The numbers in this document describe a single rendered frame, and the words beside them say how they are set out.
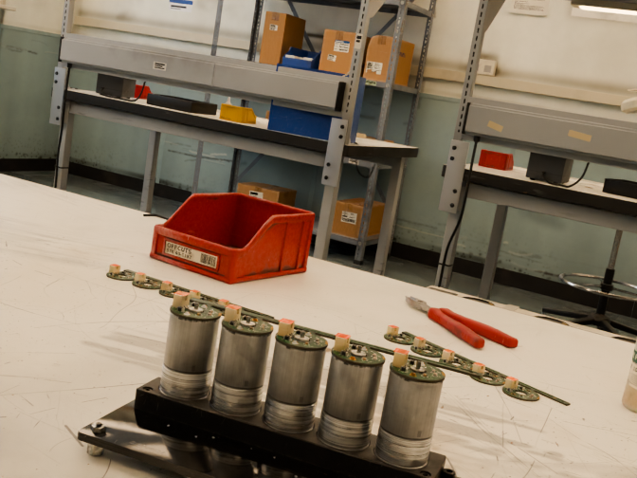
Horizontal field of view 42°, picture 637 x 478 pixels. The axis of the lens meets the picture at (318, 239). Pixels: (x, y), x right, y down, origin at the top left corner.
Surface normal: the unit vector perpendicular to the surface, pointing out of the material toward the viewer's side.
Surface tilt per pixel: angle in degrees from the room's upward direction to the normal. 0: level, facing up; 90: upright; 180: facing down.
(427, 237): 90
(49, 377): 0
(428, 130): 90
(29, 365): 0
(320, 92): 90
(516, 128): 90
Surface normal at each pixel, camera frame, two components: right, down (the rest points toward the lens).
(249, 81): -0.46, 0.08
